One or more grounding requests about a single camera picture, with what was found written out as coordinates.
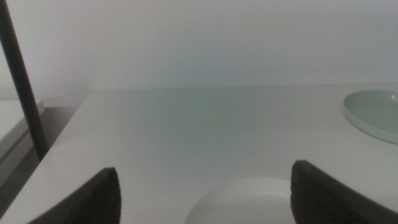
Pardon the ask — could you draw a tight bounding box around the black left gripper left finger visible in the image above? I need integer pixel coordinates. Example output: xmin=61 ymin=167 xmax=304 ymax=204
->
xmin=27 ymin=167 xmax=122 ymax=224

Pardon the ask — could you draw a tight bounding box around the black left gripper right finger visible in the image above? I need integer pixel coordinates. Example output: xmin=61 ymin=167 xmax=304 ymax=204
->
xmin=290 ymin=160 xmax=398 ymax=224

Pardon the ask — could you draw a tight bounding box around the white shallow bowl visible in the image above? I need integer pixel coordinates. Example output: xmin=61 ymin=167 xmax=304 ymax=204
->
xmin=183 ymin=176 xmax=295 ymax=224

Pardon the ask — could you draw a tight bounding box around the pale green shallow bowl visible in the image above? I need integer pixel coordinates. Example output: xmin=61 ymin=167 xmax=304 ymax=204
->
xmin=343 ymin=90 xmax=398 ymax=146

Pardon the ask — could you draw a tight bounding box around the dark thin pole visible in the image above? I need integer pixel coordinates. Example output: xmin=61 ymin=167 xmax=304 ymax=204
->
xmin=0 ymin=0 xmax=50 ymax=162

